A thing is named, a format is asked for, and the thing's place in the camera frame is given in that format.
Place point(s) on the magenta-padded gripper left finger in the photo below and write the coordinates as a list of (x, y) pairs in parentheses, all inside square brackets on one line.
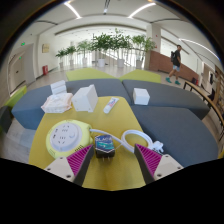
[(60, 168)]

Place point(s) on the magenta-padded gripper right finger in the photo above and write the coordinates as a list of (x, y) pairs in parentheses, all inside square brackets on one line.
[(165, 166)]

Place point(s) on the round yellow power strip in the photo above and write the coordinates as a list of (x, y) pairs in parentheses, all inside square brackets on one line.
[(66, 136)]

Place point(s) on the wide grey sofa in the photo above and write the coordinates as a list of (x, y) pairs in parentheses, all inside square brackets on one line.
[(180, 133)]

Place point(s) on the grey sofa with box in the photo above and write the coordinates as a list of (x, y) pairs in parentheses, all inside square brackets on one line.
[(173, 96)]

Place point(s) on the long grey sofa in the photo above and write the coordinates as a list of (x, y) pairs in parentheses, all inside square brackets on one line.
[(26, 106)]

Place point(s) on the large white box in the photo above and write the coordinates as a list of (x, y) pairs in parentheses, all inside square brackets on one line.
[(83, 99)]

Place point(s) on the small white box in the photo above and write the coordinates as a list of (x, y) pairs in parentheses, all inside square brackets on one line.
[(141, 96)]

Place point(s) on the dark grey seat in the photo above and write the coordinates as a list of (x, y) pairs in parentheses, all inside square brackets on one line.
[(5, 118)]

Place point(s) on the white tube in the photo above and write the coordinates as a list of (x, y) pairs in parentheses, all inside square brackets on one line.
[(110, 105)]

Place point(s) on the stack of white tissue packs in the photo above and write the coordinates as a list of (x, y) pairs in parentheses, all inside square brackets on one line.
[(58, 87)]

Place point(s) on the wooden bench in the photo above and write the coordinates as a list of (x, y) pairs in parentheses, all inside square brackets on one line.
[(200, 91)]

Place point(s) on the green bench seat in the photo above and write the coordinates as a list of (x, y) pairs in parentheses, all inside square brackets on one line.
[(15, 98)]

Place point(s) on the yellow-green sofa seat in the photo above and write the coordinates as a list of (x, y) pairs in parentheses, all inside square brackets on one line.
[(141, 76), (86, 74)]

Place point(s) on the red fire extinguisher box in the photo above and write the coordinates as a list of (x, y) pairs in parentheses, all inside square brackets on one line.
[(45, 70)]

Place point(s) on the green exit sign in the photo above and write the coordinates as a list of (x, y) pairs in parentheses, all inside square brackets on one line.
[(23, 43)]

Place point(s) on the group of potted plants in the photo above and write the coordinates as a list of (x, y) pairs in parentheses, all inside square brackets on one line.
[(101, 43)]

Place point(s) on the ceiling light strips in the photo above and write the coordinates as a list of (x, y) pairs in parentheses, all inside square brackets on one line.
[(71, 9)]

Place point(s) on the framed wall picture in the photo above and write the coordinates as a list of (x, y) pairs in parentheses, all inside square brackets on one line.
[(45, 48)]

